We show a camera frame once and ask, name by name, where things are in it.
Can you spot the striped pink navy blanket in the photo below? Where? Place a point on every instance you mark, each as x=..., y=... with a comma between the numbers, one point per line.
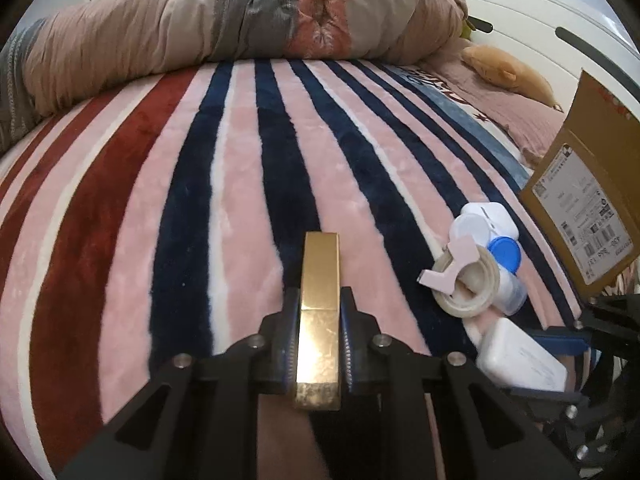
x=168, y=216

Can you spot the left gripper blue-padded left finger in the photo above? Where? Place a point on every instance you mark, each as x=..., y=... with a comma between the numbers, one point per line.
x=197, y=418

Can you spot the white rectangular charger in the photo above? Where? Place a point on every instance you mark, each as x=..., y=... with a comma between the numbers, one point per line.
x=511, y=358

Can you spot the white contact lens case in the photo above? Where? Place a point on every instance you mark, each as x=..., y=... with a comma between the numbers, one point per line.
x=492, y=227

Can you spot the pink ribbed pillow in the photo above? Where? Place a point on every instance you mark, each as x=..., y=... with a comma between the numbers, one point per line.
x=530, y=125

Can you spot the white bed headboard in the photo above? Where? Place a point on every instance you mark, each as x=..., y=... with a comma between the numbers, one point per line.
x=560, y=39

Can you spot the green plush toy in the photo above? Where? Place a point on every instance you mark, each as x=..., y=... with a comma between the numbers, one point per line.
x=467, y=29

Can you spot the tan plush toy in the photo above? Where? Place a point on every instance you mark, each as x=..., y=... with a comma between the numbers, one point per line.
x=507, y=72

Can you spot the rolled pink grey quilt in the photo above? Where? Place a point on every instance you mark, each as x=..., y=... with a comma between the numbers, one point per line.
x=79, y=51

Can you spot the brown cardboard box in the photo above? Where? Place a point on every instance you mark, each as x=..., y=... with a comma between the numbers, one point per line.
x=584, y=194

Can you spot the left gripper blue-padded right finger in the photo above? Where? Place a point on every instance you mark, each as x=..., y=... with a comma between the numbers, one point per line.
x=420, y=417

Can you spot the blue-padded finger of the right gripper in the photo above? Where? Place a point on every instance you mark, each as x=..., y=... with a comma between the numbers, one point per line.
x=561, y=340
x=540, y=402

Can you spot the gold rectangular bar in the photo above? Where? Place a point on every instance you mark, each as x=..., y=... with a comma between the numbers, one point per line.
x=317, y=374

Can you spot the tape roll with pink dispenser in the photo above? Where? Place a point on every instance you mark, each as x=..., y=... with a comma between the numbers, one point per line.
x=464, y=280

